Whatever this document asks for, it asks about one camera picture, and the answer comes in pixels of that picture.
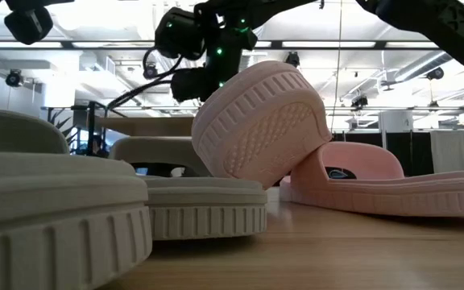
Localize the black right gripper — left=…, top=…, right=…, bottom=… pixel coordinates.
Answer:
left=170, top=66, right=234, bottom=104

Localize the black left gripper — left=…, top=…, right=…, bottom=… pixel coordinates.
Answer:
left=0, top=0, right=76, bottom=7

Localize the pink slide sandal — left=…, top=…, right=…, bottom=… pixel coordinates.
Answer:
left=279, top=140, right=464, bottom=219
left=191, top=60, right=334, bottom=191

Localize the grey slide sandal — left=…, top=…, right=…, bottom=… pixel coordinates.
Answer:
left=109, top=135, right=269, bottom=242
left=0, top=106, right=154, bottom=290

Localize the black ceiling spotlight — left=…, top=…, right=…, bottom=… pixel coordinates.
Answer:
left=5, top=68, right=26, bottom=89
left=350, top=94, right=370, bottom=110
left=425, top=66, right=445, bottom=81
left=142, top=64, right=160, bottom=81
left=285, top=51, right=301, bottom=68

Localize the green spiky plant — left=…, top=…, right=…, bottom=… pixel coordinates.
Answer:
left=45, top=107, right=79, bottom=156

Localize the blue white bag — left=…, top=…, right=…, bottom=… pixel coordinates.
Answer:
left=327, top=168, right=357, bottom=180

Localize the black room partition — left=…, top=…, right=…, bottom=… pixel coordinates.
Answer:
left=331, top=130, right=435, bottom=177

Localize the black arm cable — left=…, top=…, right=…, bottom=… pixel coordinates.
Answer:
left=106, top=47, right=184, bottom=110

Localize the wooden shelf with black frame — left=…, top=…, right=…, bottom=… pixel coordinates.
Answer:
left=72, top=100, right=196, bottom=159

